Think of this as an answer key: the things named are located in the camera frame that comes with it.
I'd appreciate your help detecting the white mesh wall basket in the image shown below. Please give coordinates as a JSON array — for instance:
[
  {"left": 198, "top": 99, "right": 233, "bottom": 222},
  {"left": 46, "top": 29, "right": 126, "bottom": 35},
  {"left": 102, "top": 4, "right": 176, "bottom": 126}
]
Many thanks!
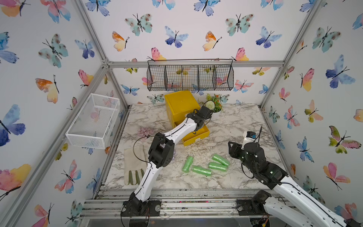
[{"left": 65, "top": 93, "right": 120, "bottom": 149}]

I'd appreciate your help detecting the green plant in white pot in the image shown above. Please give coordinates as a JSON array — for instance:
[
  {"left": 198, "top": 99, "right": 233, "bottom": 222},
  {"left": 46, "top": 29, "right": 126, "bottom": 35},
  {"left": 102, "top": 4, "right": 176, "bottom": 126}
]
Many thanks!
[{"left": 206, "top": 94, "right": 223, "bottom": 120}]

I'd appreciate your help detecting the white green work glove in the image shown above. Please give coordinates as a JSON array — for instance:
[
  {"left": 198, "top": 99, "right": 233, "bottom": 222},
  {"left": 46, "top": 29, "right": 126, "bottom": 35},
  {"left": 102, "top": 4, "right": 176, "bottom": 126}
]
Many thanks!
[{"left": 124, "top": 145, "right": 147, "bottom": 185}]

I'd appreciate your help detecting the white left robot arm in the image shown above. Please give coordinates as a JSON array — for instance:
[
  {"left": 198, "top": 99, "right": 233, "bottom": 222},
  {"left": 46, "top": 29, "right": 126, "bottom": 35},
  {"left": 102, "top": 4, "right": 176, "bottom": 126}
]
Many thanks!
[{"left": 129, "top": 101, "right": 215, "bottom": 205}]

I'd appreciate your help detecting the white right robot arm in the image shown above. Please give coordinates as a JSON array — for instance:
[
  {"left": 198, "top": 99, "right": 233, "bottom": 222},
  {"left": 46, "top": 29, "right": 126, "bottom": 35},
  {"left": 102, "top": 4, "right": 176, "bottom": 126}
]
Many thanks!
[{"left": 228, "top": 131, "right": 362, "bottom": 227}]

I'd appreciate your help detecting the pink flower in white pot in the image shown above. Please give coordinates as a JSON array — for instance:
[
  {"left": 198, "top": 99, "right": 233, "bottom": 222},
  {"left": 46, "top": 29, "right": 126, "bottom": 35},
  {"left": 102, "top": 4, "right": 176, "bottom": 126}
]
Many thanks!
[{"left": 138, "top": 127, "right": 155, "bottom": 139}]

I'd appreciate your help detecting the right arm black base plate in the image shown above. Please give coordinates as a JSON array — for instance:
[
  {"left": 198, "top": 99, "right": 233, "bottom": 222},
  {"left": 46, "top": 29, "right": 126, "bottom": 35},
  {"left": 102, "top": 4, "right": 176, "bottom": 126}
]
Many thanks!
[{"left": 236, "top": 190, "right": 272, "bottom": 216}]

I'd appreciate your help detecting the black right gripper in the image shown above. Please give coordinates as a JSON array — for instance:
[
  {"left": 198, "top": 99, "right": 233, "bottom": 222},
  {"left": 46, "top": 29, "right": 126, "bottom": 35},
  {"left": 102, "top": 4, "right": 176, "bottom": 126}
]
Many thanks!
[{"left": 229, "top": 140, "right": 257, "bottom": 176}]

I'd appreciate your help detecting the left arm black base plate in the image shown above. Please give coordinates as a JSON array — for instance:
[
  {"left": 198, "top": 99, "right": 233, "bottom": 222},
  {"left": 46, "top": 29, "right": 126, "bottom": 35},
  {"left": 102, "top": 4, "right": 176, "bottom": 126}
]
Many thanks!
[{"left": 121, "top": 199, "right": 161, "bottom": 217}]

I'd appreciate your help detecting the black wire wall basket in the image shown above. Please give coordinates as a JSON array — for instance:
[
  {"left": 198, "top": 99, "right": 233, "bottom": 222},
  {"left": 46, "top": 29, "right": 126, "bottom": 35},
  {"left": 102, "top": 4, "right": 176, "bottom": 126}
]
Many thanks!
[{"left": 145, "top": 59, "right": 234, "bottom": 91}]

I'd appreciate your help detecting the yellow plastic drawer unit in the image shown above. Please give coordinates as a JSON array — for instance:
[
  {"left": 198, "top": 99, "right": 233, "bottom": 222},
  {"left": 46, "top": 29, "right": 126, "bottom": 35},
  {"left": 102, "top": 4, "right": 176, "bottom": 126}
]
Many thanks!
[{"left": 164, "top": 91, "right": 210, "bottom": 147}]

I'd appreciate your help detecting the green trash bag roll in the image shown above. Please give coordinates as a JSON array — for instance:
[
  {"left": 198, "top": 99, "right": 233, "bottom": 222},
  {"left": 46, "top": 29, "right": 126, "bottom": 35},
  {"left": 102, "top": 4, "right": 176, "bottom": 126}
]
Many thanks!
[
  {"left": 182, "top": 156, "right": 194, "bottom": 173},
  {"left": 209, "top": 162, "right": 228, "bottom": 172},
  {"left": 212, "top": 154, "right": 230, "bottom": 166},
  {"left": 192, "top": 166, "right": 212, "bottom": 176}
]

